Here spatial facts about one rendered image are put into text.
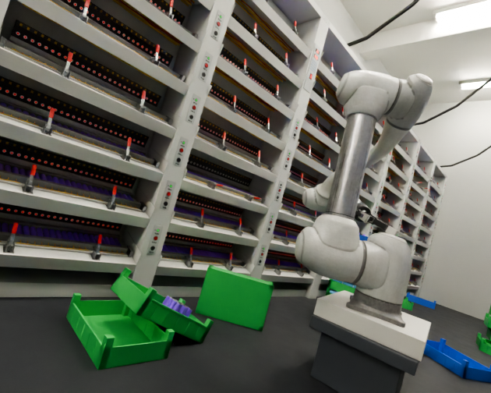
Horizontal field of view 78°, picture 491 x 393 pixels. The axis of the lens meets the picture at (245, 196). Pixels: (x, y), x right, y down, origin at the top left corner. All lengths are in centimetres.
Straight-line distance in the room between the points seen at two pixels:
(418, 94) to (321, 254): 65
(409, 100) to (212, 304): 111
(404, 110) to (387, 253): 51
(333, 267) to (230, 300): 52
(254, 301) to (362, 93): 93
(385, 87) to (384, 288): 68
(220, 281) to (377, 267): 65
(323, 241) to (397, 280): 27
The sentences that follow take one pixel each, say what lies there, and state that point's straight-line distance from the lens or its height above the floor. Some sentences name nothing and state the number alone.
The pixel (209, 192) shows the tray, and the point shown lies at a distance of 145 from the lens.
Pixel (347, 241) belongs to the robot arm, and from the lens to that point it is 106.
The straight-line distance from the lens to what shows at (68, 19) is 124.
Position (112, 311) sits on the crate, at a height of 2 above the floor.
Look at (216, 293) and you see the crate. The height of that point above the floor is 10.
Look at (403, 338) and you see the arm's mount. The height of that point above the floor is 24.
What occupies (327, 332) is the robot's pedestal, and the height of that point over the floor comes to 17.
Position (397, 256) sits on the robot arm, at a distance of 112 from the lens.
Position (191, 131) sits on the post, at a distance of 136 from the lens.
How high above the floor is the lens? 47
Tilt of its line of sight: 3 degrees up
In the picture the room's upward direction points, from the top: 16 degrees clockwise
